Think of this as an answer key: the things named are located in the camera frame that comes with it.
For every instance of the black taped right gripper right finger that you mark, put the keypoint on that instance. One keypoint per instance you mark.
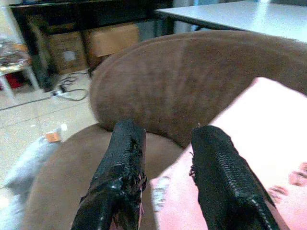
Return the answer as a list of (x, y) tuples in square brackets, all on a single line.
[(225, 177)]

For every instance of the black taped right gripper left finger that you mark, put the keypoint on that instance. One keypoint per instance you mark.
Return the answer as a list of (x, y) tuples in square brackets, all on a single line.
[(120, 172)]

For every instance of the pink printed pillow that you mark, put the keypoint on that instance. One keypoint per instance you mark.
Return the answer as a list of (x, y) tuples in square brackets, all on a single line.
[(254, 143)]

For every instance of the brown round sofa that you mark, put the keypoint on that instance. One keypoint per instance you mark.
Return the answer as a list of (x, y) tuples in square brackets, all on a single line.
[(172, 81)]

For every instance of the orange paper scrap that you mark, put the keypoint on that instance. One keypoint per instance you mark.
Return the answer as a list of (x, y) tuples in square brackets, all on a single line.
[(53, 137)]

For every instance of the grey cloth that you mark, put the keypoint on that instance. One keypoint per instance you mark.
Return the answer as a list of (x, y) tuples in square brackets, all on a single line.
[(21, 172)]

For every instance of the white power strip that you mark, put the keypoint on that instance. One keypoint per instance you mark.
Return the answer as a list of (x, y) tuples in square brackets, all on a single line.
[(61, 92)]

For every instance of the cardboard box with white label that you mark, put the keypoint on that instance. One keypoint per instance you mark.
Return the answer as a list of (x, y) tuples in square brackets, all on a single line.
[(67, 52)]

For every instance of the brown cardboard box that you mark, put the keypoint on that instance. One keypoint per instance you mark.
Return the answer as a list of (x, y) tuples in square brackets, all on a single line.
[(112, 40)]

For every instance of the white side table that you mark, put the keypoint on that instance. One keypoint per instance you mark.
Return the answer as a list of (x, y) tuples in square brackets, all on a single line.
[(14, 72)]

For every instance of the black shelf unit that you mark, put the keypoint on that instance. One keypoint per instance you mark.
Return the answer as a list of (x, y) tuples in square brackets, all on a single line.
[(72, 21)]

